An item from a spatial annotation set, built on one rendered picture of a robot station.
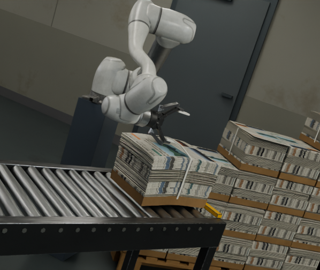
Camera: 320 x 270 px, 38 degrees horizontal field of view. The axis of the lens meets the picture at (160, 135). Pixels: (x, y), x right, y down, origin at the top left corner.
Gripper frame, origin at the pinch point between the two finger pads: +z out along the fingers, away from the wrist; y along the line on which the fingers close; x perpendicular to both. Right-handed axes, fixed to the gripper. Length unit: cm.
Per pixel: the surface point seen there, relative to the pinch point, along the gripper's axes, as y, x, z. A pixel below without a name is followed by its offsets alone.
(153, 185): 24.1, 14.8, -13.8
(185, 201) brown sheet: 28.9, 15.3, 7.1
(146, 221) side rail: 34.9, 27.6, -21.0
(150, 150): 11.8, 8.3, -17.6
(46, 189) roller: 39, 1, -53
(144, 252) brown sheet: 92, -47, 54
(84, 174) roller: 36.7, -17.4, -26.9
